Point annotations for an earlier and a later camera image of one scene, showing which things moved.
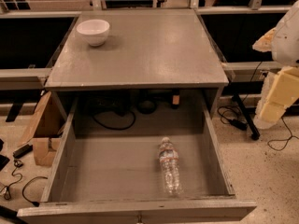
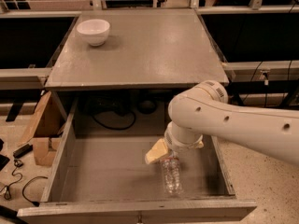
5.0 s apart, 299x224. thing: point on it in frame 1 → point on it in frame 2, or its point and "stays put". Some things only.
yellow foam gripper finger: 264,43 → 200,145
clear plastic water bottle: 168,158 stays put
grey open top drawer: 115,177 stays put
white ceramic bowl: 94,31 stays put
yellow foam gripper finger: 280,90 → 157,152
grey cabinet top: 138,72 stays put
